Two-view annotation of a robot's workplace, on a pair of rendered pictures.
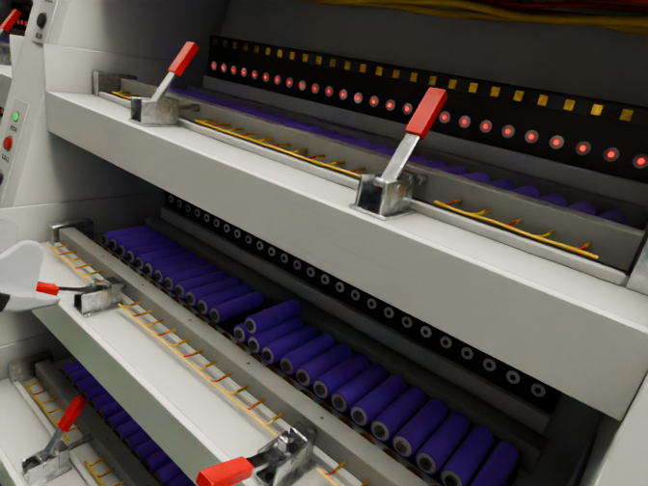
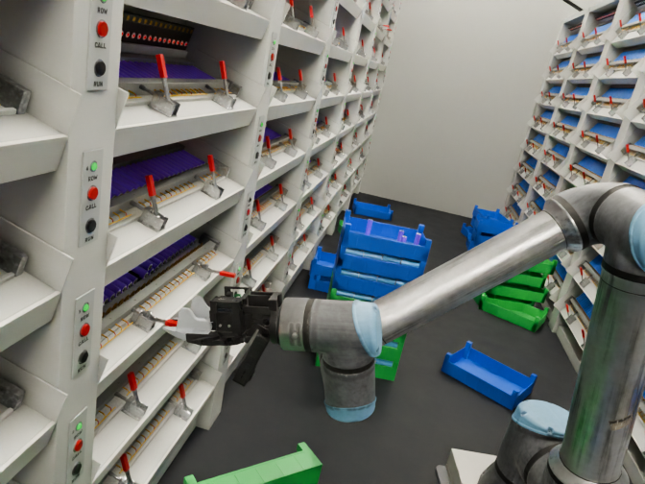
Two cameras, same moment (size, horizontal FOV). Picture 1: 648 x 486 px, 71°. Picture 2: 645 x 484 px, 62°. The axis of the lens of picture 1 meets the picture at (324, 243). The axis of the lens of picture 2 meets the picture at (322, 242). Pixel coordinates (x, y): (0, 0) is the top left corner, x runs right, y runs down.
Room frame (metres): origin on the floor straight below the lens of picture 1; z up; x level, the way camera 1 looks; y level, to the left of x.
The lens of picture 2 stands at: (0.56, 1.10, 1.06)
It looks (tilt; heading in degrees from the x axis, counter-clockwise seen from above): 18 degrees down; 244
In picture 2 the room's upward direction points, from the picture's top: 12 degrees clockwise
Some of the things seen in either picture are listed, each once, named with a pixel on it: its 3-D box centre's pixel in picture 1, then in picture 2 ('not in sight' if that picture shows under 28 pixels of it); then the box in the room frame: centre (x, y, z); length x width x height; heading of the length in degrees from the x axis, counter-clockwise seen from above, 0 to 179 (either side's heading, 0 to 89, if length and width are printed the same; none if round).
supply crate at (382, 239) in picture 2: not in sight; (384, 234); (-0.44, -0.46, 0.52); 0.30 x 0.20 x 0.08; 155
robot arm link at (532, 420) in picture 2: not in sight; (540, 445); (-0.46, 0.38, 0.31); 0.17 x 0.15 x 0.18; 75
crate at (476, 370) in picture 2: not in sight; (489, 373); (-0.93, -0.26, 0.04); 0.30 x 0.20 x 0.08; 116
